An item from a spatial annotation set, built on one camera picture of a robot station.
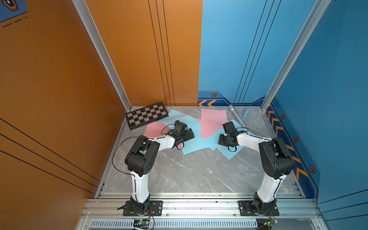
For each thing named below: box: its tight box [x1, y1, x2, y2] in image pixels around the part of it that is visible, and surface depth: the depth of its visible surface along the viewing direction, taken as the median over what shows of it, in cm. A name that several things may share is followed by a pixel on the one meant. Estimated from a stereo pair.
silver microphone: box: [228, 104, 246, 128], surface depth 114 cm
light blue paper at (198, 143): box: [182, 126, 225, 155], surface depth 96 cm
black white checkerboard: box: [125, 101, 170, 131], surface depth 114 cm
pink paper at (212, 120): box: [195, 108, 228, 139], surface depth 118 cm
